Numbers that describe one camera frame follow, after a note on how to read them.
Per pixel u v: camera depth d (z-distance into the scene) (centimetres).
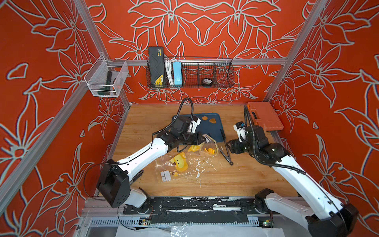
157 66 88
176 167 84
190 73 98
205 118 109
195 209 73
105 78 88
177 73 89
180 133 60
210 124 105
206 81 96
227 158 88
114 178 42
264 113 108
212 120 107
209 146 82
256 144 55
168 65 87
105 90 79
